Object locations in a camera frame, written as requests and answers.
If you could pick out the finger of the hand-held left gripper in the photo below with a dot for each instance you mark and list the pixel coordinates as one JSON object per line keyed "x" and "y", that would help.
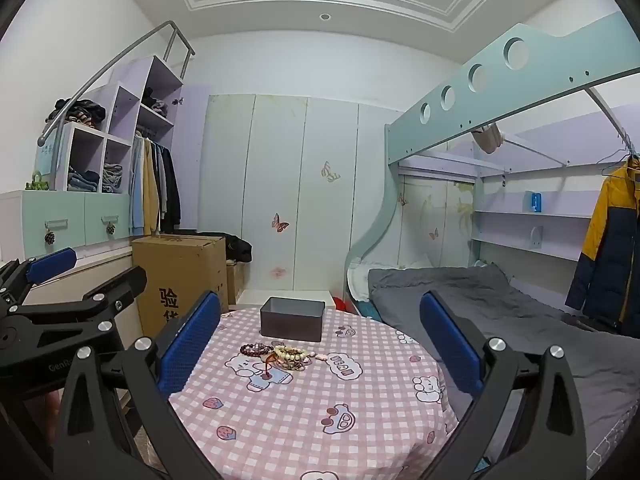
{"x": 50, "y": 265}
{"x": 122, "y": 285}

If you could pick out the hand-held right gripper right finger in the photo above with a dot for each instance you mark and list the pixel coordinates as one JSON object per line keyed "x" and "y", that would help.
{"x": 450, "y": 347}

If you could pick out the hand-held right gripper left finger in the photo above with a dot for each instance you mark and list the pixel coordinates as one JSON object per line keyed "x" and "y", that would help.
{"x": 187, "y": 347}

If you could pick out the grey tin box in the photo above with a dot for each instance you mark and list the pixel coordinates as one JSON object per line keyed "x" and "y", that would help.
{"x": 292, "y": 324}

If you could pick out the pinecone drawer ornament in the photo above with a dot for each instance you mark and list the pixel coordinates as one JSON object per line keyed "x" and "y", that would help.
{"x": 50, "y": 237}
{"x": 110, "y": 229}

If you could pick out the beige curved cabinet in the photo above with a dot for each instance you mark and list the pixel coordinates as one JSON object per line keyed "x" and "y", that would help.
{"x": 75, "y": 280}

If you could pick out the mint drawer cabinet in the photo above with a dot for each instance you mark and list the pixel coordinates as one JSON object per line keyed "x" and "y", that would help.
{"x": 30, "y": 220}

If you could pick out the large cardboard box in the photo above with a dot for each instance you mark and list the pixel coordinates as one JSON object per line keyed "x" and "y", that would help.
{"x": 175, "y": 270}

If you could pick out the white low stand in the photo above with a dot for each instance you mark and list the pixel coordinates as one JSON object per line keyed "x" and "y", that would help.
{"x": 250, "y": 300}

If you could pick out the grey blanket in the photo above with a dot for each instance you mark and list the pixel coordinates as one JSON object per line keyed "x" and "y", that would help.
{"x": 525, "y": 320}

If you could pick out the small cardboard box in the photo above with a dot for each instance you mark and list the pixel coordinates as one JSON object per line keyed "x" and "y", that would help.
{"x": 235, "y": 282}

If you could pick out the green ornament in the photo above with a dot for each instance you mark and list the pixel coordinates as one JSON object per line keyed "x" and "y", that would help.
{"x": 37, "y": 183}

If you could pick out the folded blue jeans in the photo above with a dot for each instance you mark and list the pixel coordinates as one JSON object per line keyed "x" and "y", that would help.
{"x": 82, "y": 180}

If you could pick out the row of hanging clothes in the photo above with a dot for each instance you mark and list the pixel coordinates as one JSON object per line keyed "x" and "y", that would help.
{"x": 150, "y": 185}

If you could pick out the folded grey clothes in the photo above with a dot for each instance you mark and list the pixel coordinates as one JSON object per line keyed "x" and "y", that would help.
{"x": 112, "y": 177}

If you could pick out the black clothes pile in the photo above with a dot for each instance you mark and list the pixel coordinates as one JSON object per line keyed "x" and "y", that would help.
{"x": 239, "y": 247}

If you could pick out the white pillow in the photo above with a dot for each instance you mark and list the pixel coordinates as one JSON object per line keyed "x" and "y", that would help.
{"x": 357, "y": 277}

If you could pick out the pink checked tablecloth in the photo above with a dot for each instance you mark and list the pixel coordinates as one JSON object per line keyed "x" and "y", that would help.
{"x": 300, "y": 410}

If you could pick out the white shelf item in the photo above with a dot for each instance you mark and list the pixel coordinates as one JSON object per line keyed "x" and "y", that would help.
{"x": 536, "y": 237}

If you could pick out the pink butterfly sticker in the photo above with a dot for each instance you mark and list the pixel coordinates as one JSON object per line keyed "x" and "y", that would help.
{"x": 279, "y": 222}

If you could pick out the dark clothes pile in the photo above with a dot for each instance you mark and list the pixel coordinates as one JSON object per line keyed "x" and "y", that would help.
{"x": 75, "y": 110}

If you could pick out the blue shelf item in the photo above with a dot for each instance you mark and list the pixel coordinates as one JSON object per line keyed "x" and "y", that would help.
{"x": 533, "y": 202}

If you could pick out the clothes in shelf cube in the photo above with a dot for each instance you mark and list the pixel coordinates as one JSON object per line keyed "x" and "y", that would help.
{"x": 152, "y": 102}

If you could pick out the yellow navy jacket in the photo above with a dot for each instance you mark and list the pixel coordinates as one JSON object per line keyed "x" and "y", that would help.
{"x": 612, "y": 240}

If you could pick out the white wardrobe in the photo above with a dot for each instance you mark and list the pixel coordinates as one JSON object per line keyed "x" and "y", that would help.
{"x": 280, "y": 170}

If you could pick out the grey metal handrail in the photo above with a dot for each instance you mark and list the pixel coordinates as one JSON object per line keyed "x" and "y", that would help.
{"x": 100, "y": 72}

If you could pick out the lilac shelf unit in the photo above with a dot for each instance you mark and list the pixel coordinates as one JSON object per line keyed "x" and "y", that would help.
{"x": 127, "y": 72}

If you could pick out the beige hanging bag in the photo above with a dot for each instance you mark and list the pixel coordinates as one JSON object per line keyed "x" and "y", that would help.
{"x": 487, "y": 139}

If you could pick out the beige butterfly sticker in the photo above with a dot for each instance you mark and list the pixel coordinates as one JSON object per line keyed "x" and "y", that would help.
{"x": 330, "y": 172}

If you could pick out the mint bunk bed frame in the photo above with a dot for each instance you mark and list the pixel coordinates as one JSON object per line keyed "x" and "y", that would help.
{"x": 500, "y": 90}

